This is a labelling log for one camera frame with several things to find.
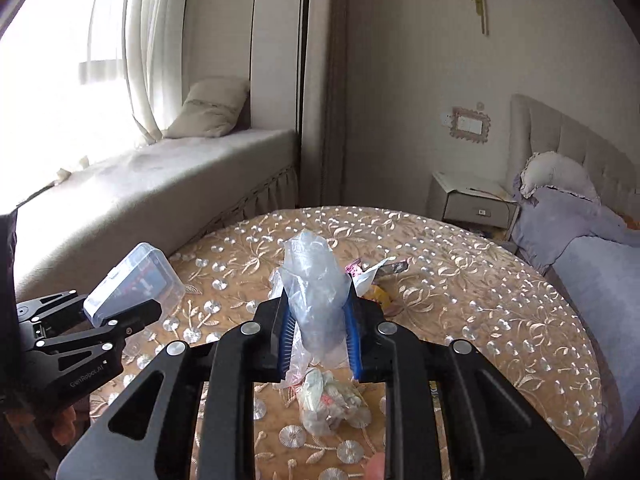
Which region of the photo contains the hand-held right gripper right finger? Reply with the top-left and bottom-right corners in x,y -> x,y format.
342,297 -> 587,480

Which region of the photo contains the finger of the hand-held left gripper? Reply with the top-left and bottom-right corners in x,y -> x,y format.
36,299 -> 162,357
15,289 -> 94,334

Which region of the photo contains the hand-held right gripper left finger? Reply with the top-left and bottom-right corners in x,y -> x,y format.
55,292 -> 298,480

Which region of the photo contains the clear plastic box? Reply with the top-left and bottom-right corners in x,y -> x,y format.
82,242 -> 182,326

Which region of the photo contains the clear plastic bag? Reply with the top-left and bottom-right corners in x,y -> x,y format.
270,230 -> 372,437

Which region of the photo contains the person's left hand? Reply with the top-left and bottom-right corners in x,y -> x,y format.
52,402 -> 92,448

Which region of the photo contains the person's right hand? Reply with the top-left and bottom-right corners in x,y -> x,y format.
364,452 -> 387,480

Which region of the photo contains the yellow wrapper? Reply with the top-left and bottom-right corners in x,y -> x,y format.
370,285 -> 394,312

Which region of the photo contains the white wrapper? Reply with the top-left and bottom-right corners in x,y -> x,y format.
357,257 -> 396,287

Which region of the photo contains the embroidered beige tablecloth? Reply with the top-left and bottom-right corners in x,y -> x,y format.
90,205 -> 608,480

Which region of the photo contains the beige window seat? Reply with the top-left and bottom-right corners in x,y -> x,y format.
15,127 -> 302,302

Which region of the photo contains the white nightstand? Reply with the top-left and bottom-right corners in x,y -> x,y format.
426,170 -> 521,233

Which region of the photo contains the beige cushion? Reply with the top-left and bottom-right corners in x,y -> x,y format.
162,76 -> 251,139

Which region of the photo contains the lavender blanket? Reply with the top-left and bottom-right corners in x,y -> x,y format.
511,187 -> 640,426

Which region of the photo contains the white frilled pillow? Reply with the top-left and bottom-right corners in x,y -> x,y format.
519,152 -> 601,201

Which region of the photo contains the white curtain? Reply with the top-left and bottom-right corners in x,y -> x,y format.
87,0 -> 165,145

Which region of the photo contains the beige padded headboard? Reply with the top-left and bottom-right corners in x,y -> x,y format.
507,93 -> 640,221

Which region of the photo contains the framed wall switch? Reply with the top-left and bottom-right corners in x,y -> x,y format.
450,106 -> 492,145

